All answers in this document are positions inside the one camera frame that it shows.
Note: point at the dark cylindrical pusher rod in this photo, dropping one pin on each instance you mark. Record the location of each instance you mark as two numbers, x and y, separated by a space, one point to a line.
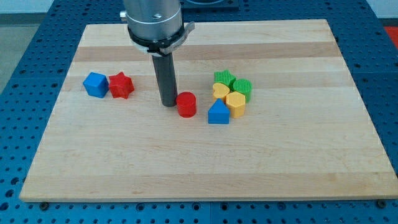
166 80

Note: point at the red cylinder block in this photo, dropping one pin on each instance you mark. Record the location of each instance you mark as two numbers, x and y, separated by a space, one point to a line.
186 104

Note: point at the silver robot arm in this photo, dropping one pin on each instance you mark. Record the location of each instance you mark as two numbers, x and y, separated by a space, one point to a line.
156 25

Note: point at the blue triangle block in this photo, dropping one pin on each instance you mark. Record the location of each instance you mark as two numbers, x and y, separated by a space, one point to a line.
218 113

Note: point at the red star block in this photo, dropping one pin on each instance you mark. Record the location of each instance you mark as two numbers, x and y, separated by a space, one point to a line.
120 86

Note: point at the yellow heart block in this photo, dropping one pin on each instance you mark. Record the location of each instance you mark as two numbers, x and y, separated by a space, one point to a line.
220 91

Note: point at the green star block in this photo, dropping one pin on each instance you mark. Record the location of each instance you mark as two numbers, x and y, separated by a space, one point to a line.
225 77

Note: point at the blue cube block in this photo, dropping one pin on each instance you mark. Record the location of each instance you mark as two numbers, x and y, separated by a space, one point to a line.
96 85

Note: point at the yellow hexagon block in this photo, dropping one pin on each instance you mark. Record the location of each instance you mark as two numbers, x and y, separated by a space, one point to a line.
236 103

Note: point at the green cylinder block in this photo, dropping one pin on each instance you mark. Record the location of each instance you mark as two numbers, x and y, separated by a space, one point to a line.
244 87

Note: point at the wooden board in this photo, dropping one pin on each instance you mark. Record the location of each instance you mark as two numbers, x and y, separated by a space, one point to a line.
304 135

